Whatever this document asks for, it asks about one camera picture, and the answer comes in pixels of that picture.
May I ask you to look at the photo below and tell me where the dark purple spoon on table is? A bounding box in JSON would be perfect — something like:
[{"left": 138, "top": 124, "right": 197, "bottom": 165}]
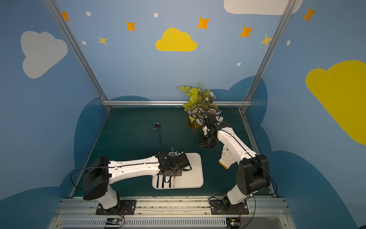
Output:
[{"left": 154, "top": 122, "right": 163, "bottom": 147}]

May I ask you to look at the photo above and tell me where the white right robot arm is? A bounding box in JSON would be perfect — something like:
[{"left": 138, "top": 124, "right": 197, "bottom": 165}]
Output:
[{"left": 199, "top": 114, "right": 271, "bottom": 209}]

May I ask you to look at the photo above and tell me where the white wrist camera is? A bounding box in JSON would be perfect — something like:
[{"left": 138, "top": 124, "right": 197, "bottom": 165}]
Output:
[
  {"left": 202, "top": 126, "right": 208, "bottom": 135},
  {"left": 168, "top": 148, "right": 179, "bottom": 158}
]

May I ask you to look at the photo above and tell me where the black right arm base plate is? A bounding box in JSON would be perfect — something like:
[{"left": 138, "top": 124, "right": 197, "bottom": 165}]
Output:
[{"left": 208, "top": 198, "right": 249, "bottom": 215}]

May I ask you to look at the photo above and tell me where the aluminium right frame post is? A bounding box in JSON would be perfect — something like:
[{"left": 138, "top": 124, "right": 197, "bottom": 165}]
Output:
[{"left": 240, "top": 0, "right": 297, "bottom": 114}]

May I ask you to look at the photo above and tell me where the right green circuit board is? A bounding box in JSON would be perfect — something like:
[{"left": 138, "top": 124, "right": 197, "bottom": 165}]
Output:
[{"left": 226, "top": 218, "right": 241, "bottom": 229}]

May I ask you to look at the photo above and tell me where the white rectangular tray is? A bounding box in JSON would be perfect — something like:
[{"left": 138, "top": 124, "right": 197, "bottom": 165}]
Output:
[{"left": 152, "top": 153, "right": 204, "bottom": 190}]

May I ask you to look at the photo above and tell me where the aluminium frame post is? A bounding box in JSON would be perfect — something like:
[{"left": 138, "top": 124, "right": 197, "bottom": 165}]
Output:
[
  {"left": 240, "top": 0, "right": 297, "bottom": 114},
  {"left": 44, "top": 0, "right": 108, "bottom": 105}
]

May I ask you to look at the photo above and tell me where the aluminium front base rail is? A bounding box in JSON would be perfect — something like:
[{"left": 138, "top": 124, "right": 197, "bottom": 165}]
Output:
[{"left": 48, "top": 196, "right": 296, "bottom": 229}]

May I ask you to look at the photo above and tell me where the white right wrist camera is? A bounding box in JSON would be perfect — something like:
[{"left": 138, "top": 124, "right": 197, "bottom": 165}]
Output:
[{"left": 202, "top": 126, "right": 208, "bottom": 135}]

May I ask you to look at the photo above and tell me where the white glove yellow cuff near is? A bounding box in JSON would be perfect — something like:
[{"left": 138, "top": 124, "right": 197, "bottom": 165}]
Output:
[{"left": 219, "top": 146, "right": 237, "bottom": 169}]

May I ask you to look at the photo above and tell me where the aluminium left frame post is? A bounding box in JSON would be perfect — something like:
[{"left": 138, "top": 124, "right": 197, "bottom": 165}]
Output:
[{"left": 44, "top": 0, "right": 108, "bottom": 105}]

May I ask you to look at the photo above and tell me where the aluminium back frame rail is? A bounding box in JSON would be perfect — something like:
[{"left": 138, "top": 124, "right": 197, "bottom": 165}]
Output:
[{"left": 101, "top": 100, "right": 251, "bottom": 106}]

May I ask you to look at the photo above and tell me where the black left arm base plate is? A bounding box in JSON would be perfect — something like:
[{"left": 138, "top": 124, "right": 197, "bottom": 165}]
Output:
[{"left": 95, "top": 199, "right": 136, "bottom": 216}]

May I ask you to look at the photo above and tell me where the left green circuit board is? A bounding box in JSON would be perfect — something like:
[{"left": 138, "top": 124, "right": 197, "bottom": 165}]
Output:
[{"left": 105, "top": 218, "right": 124, "bottom": 227}]

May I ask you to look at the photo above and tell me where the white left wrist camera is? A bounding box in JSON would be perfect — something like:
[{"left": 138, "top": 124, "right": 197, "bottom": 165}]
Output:
[{"left": 168, "top": 148, "right": 179, "bottom": 158}]

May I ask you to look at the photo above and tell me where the glass vase with leafy plant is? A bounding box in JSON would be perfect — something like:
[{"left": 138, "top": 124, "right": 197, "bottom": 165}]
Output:
[{"left": 179, "top": 83, "right": 222, "bottom": 128}]

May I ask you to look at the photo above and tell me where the green circuit board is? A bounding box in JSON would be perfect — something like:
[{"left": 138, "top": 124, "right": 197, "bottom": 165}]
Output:
[
  {"left": 226, "top": 218, "right": 241, "bottom": 229},
  {"left": 105, "top": 218, "right": 124, "bottom": 227}
]

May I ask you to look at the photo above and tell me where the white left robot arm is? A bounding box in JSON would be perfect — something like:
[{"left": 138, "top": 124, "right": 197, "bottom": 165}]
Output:
[{"left": 83, "top": 153, "right": 192, "bottom": 210}]

